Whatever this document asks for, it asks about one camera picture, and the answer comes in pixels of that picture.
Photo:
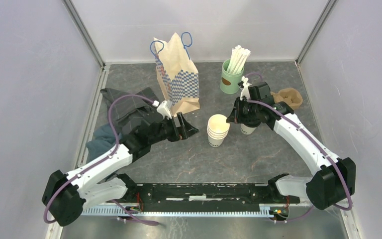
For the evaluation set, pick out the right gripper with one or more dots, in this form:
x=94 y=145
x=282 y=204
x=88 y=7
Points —
x=236 y=117

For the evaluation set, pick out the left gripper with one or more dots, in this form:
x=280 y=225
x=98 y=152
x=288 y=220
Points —
x=185 y=130

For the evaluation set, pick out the white paper coffee cup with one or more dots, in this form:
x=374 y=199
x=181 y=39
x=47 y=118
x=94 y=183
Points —
x=247 y=129

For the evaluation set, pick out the stack of paper cups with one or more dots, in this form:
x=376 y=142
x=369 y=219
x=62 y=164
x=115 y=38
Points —
x=217 y=129

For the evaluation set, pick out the brown paper bag blue handles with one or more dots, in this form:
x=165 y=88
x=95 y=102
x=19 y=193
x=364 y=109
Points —
x=177 y=75

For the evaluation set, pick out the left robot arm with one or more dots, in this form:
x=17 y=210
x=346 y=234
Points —
x=67 y=195

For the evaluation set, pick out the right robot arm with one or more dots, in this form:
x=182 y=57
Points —
x=333 y=178

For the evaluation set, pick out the green straw holder cup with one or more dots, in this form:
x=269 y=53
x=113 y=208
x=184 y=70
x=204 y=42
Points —
x=229 y=82

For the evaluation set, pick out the white wrapped straws bundle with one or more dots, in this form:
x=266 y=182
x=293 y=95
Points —
x=238 y=58

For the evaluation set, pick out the brown cardboard cup carrier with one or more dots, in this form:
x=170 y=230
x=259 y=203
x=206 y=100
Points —
x=290 y=96

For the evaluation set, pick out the blue cloth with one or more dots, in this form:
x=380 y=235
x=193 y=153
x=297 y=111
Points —
x=102 y=141

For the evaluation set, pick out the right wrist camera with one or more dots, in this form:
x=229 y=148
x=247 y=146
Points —
x=244 y=85

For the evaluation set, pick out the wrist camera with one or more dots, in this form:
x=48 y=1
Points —
x=244 y=85
x=163 y=108

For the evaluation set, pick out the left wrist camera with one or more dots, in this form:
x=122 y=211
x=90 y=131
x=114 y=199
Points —
x=163 y=108

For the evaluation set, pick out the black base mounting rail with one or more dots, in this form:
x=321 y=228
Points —
x=204 y=197

